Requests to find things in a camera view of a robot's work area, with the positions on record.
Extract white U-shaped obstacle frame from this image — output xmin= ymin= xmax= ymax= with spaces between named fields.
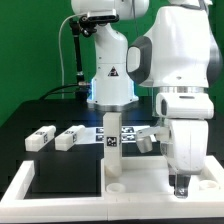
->
xmin=0 ymin=161 xmax=224 ymax=224

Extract white fiducial marker sheet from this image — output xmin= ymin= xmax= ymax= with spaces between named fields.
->
xmin=75 ymin=125 xmax=157 ymax=146

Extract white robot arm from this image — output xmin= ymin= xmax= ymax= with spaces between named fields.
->
xmin=71 ymin=0 xmax=222 ymax=198

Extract grey camera on stand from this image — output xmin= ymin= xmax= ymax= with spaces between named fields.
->
xmin=81 ymin=9 xmax=119 ymax=23

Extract white desk top tray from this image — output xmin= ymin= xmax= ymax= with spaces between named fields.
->
xmin=101 ymin=156 xmax=224 ymax=204

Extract black cables on table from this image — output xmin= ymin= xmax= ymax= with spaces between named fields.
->
xmin=39 ymin=83 xmax=91 ymax=101

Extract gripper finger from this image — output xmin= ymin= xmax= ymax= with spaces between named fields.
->
xmin=174 ymin=174 xmax=191 ymax=199
xmin=168 ymin=169 xmax=176 ymax=187

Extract white camera cable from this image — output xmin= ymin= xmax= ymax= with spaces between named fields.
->
xmin=57 ymin=12 xmax=88 ymax=100

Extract black camera stand pole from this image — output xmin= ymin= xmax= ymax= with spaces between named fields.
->
xmin=69 ymin=19 xmax=90 ymax=101

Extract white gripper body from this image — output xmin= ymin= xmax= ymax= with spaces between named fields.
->
xmin=160 ymin=119 xmax=208 ymax=175

